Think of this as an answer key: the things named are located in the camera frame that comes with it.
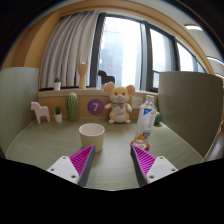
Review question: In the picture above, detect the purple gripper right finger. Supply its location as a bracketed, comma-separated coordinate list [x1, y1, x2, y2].
[130, 145, 178, 187]

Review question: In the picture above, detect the pink wooden horse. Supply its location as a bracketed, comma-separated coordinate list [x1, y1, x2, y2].
[31, 102, 50, 123]

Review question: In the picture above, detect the grey curtain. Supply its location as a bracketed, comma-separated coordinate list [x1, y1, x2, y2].
[39, 10, 99, 89]

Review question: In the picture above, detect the red round coaster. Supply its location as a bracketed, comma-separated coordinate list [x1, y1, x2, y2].
[131, 140, 150, 151]

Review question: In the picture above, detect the black horse figurine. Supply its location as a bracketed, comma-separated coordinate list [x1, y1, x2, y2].
[98, 70, 115, 84]

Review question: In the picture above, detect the white wall socket left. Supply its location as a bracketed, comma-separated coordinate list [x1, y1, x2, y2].
[132, 97, 143, 109]

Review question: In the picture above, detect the purple number seven sign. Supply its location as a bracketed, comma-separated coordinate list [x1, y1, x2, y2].
[87, 99, 104, 115]

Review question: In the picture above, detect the wooden hand model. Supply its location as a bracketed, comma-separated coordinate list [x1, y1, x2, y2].
[77, 57, 89, 89]

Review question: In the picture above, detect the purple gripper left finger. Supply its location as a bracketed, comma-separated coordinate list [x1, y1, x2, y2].
[47, 145, 96, 187]

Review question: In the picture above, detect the right green partition panel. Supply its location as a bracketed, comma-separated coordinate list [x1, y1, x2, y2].
[158, 71, 223, 157]

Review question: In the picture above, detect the clear plastic water bottle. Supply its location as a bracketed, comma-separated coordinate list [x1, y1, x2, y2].
[134, 95, 157, 144]

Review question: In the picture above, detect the small potted plant on desk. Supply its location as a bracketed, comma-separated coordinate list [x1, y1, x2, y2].
[54, 106, 62, 123]

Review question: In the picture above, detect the cream paper cup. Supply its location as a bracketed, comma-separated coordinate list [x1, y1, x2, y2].
[79, 123, 105, 152]

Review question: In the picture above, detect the small potted plant on sill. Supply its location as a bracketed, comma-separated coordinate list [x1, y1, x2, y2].
[54, 77, 61, 91]

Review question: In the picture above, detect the green watermelon ball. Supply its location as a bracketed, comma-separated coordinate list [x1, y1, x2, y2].
[154, 111, 161, 125]

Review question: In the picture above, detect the left green partition panel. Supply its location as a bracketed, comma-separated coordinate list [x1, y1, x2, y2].
[0, 67, 39, 153]

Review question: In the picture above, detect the plush mouse toy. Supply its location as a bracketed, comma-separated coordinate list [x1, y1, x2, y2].
[104, 82, 135, 124]

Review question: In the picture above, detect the green partition panel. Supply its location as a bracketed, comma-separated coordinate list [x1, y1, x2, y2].
[158, 71, 223, 157]
[0, 67, 39, 153]

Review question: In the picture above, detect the green ceramic cactus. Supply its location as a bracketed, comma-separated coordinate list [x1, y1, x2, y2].
[65, 92, 78, 122]

